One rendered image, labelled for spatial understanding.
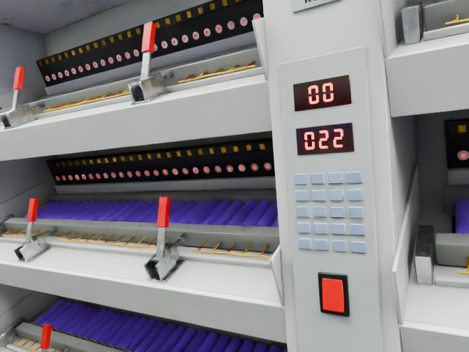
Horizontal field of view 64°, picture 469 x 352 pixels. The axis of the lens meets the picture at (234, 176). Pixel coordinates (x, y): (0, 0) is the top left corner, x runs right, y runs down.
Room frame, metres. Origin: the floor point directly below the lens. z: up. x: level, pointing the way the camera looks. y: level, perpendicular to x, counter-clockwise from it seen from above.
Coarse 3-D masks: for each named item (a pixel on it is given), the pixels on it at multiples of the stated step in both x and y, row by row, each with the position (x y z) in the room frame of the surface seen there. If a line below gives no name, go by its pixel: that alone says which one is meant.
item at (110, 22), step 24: (144, 0) 0.66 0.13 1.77; (168, 0) 0.64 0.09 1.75; (192, 0) 0.61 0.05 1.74; (432, 0) 0.44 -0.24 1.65; (72, 24) 0.77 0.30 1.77; (96, 24) 0.73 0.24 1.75; (120, 24) 0.70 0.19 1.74; (48, 48) 0.81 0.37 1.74; (432, 120) 0.44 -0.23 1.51; (168, 144) 0.65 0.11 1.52; (192, 144) 0.62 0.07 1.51; (432, 144) 0.44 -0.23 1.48; (432, 168) 0.44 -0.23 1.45; (96, 192) 0.75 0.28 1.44; (432, 192) 0.44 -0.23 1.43
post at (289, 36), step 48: (288, 0) 0.31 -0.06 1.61; (288, 48) 0.32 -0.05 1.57; (336, 48) 0.30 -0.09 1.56; (384, 96) 0.28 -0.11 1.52; (384, 144) 0.28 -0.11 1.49; (384, 192) 0.28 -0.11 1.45; (288, 240) 0.32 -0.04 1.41; (384, 240) 0.28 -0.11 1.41; (288, 288) 0.32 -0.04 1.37; (384, 288) 0.28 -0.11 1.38; (288, 336) 0.33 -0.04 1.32; (384, 336) 0.28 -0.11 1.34
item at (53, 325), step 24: (24, 312) 0.72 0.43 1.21; (48, 312) 0.71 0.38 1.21; (72, 312) 0.69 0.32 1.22; (96, 312) 0.68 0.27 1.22; (120, 312) 0.66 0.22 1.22; (0, 336) 0.67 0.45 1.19; (24, 336) 0.68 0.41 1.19; (48, 336) 0.57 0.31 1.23; (72, 336) 0.62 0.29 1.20; (96, 336) 0.61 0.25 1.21; (120, 336) 0.60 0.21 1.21; (144, 336) 0.59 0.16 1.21; (168, 336) 0.58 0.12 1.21; (192, 336) 0.56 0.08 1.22; (216, 336) 0.55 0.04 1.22; (240, 336) 0.53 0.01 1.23
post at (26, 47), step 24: (0, 24) 0.74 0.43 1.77; (0, 48) 0.73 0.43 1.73; (24, 48) 0.77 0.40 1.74; (0, 72) 0.73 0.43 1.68; (0, 168) 0.71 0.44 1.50; (24, 168) 0.75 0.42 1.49; (48, 168) 0.79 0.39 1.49; (0, 192) 0.71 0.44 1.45; (48, 192) 0.79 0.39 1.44; (0, 288) 0.69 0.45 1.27; (24, 288) 0.73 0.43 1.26; (0, 312) 0.69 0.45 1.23
